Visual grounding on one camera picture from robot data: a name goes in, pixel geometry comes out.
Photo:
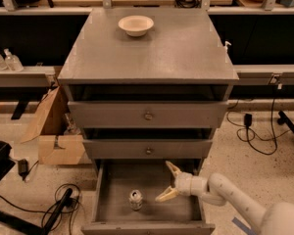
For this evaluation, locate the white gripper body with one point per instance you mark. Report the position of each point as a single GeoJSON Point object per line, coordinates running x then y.
{"type": "Point", "coordinates": [184, 184]}

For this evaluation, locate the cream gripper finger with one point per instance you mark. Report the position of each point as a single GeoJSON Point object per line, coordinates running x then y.
{"type": "Point", "coordinates": [175, 171]}
{"type": "Point", "coordinates": [168, 194]}

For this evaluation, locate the silver 7up can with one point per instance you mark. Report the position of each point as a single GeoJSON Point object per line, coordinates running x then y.
{"type": "Point", "coordinates": [135, 200]}

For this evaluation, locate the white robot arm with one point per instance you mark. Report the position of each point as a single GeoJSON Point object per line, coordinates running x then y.
{"type": "Point", "coordinates": [218, 190]}

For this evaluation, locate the grey open bottom drawer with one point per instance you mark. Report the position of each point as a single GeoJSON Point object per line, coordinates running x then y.
{"type": "Point", "coordinates": [112, 214]}

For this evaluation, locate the grey middle drawer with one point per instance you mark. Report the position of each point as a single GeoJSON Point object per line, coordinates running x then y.
{"type": "Point", "coordinates": [147, 149]}

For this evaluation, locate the grey wooden drawer cabinet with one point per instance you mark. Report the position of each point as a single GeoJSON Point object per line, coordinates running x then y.
{"type": "Point", "coordinates": [179, 60]}

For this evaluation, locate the grey top drawer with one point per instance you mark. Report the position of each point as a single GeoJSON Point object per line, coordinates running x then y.
{"type": "Point", "coordinates": [147, 115]}

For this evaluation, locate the black power adapter right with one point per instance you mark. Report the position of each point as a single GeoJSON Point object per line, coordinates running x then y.
{"type": "Point", "coordinates": [248, 120]}

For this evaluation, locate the black power adapter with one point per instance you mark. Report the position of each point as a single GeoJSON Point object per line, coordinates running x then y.
{"type": "Point", "coordinates": [248, 120]}
{"type": "Point", "coordinates": [23, 168]}

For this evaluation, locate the black stand leg right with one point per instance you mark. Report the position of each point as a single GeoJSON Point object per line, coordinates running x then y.
{"type": "Point", "coordinates": [284, 119]}

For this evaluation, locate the brown cardboard box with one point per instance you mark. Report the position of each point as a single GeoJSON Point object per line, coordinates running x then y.
{"type": "Point", "coordinates": [50, 128]}

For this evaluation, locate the white pump bottle behind cabinet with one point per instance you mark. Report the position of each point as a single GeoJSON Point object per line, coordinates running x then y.
{"type": "Point", "coordinates": [227, 46]}

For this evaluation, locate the black power adapter left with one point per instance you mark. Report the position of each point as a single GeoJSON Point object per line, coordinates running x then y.
{"type": "Point", "coordinates": [23, 168]}

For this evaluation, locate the white ceramic bowl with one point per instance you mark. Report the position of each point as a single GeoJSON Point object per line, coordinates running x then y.
{"type": "Point", "coordinates": [135, 26]}

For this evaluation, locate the clear sanitizer bottle right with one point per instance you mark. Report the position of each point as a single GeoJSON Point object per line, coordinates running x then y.
{"type": "Point", "coordinates": [12, 61]}

